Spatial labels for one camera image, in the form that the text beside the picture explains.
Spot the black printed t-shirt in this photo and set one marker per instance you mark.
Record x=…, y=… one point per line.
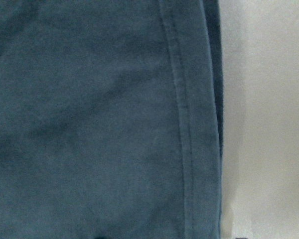
x=111, y=119

